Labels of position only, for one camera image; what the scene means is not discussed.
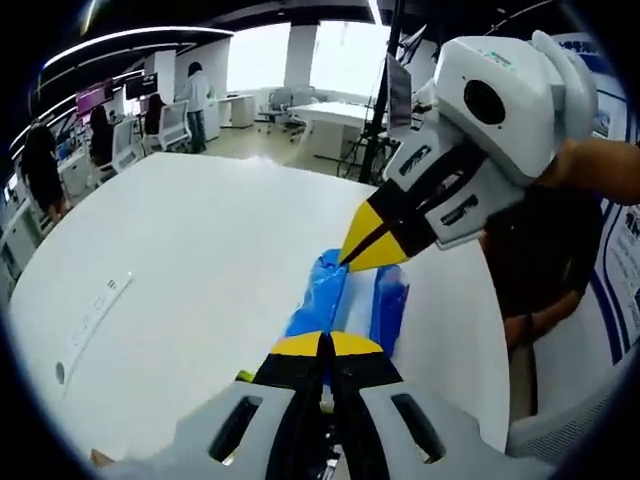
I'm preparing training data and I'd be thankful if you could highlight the white office desk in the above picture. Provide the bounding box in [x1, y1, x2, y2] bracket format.
[287, 102, 386, 161]

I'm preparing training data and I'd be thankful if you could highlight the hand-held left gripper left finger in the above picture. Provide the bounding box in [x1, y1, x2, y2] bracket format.
[99, 332, 327, 480]

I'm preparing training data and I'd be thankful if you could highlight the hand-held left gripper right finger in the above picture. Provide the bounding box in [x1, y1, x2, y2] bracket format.
[327, 329, 556, 480]

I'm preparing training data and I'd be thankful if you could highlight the black tripod stand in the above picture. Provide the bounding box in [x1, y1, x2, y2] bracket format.
[359, 0, 406, 186]

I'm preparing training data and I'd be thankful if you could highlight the blue soft tissue pack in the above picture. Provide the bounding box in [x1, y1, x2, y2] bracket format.
[284, 247, 411, 396]

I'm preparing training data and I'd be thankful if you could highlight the white table socket strip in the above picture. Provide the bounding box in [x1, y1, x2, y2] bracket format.
[52, 273, 135, 401]

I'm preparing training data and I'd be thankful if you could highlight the blue white wall poster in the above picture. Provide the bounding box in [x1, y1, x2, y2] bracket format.
[589, 34, 640, 366]

